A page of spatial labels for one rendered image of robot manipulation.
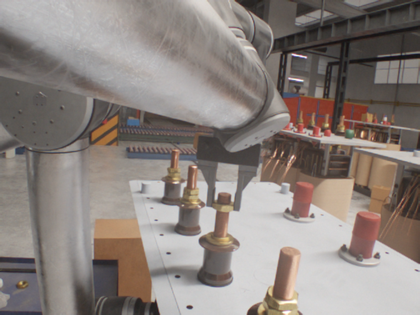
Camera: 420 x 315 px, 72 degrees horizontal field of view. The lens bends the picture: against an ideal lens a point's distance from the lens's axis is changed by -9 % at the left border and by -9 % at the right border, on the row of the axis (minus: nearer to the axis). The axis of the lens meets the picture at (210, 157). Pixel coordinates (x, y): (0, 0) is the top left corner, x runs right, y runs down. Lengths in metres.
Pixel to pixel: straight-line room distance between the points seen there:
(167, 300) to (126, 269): 1.39
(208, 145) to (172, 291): 0.32
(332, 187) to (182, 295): 2.68
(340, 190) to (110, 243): 2.26
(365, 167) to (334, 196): 4.65
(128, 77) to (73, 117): 0.29
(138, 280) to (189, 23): 1.99
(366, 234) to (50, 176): 0.79
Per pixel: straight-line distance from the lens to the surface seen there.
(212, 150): 0.64
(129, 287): 2.14
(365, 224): 0.94
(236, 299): 0.70
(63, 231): 0.55
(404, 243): 2.44
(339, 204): 3.37
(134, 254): 2.02
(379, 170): 7.59
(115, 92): 0.18
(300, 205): 1.20
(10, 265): 1.84
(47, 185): 0.52
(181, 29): 0.18
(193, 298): 0.69
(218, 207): 0.67
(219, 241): 0.69
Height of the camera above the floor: 1.76
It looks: 10 degrees down
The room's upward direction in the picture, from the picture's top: 6 degrees clockwise
